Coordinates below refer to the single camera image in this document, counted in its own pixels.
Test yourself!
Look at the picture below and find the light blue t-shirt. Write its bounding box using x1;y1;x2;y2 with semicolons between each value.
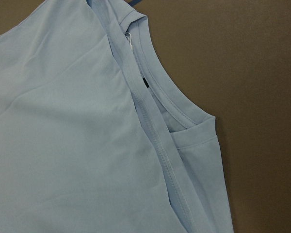
0;0;233;233

